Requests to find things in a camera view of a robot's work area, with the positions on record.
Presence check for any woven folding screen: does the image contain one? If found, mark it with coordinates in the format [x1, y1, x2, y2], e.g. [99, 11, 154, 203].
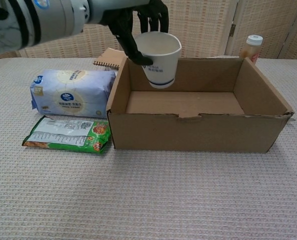
[0, 0, 297, 63]

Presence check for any green silver snack bag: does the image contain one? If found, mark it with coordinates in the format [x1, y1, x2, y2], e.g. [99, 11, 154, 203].
[22, 115, 112, 156]

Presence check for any white paper cup blue print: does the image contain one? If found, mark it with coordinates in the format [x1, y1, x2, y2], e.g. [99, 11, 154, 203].
[133, 31, 183, 90]

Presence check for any brown drink bottle white cap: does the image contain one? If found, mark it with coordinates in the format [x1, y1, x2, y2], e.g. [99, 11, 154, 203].
[239, 34, 264, 66]

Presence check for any lavender tissue pack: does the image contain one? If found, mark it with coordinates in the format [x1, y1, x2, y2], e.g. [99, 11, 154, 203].
[29, 69, 118, 119]

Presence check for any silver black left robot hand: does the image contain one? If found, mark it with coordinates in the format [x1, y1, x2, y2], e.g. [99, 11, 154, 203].
[102, 0, 170, 66]

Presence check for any open cardboard box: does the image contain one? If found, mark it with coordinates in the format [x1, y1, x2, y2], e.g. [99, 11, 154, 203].
[106, 55, 295, 154]

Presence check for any brown spiral notebook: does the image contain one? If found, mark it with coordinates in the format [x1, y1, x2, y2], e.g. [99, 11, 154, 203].
[92, 47, 128, 70]

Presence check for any beige woven tablecloth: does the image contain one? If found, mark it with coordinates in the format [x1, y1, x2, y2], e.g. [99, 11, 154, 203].
[0, 57, 297, 240]

